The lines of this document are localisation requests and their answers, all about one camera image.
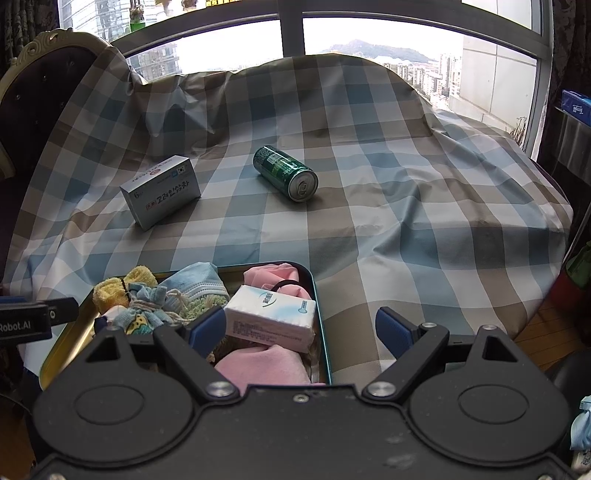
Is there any blue drawstring sachet pouch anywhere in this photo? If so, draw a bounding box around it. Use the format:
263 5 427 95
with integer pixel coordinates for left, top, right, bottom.
111 282 185 335

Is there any green drink can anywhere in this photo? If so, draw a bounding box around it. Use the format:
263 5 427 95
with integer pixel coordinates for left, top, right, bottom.
253 145 319 202

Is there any yellow towel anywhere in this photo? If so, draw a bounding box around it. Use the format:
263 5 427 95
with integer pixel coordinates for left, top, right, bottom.
92 266 158 315

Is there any pink cloth bundle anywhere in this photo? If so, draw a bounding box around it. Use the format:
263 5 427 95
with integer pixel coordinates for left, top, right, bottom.
243 263 312 301

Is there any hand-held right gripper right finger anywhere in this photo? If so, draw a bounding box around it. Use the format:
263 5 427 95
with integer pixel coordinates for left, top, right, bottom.
362 305 542 400

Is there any dark purple cream-framed chair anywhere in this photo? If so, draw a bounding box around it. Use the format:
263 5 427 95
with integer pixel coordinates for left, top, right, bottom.
0 30 112 296

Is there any dark window frame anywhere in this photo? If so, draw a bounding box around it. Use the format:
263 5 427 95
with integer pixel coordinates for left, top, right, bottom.
55 0 555 153

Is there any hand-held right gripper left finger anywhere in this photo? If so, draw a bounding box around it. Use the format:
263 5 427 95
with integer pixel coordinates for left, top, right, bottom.
85 305 236 400

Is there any pink drawstring pouch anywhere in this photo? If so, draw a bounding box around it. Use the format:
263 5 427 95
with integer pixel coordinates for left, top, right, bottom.
215 344 326 395

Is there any grey metal cabinet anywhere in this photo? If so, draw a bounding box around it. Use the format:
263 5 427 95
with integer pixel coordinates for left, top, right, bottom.
545 108 591 185

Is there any white tissue pack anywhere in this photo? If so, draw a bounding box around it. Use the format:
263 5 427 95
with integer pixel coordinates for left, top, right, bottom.
224 285 318 354

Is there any gold metal tray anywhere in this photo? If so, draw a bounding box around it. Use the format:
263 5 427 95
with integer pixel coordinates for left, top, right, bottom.
39 262 332 393

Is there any blue face mask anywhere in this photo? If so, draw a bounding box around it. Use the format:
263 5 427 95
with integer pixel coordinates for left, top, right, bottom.
157 262 230 315

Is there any navy orange patterned cloth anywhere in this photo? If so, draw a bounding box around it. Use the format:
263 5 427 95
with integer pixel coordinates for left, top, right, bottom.
95 305 130 337

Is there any light blue cloth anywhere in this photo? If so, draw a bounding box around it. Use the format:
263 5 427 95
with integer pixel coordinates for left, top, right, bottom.
570 397 591 450

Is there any checkered blanket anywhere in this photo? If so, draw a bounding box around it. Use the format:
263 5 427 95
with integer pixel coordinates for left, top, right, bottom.
4 44 575 374

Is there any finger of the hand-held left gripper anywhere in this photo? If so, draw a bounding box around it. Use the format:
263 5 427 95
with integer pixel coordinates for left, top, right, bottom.
44 296 80 325

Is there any blue box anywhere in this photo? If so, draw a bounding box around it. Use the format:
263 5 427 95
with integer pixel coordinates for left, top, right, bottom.
561 89 591 116

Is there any white carton box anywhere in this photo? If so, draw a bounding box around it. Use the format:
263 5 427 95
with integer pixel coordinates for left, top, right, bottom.
120 156 201 232

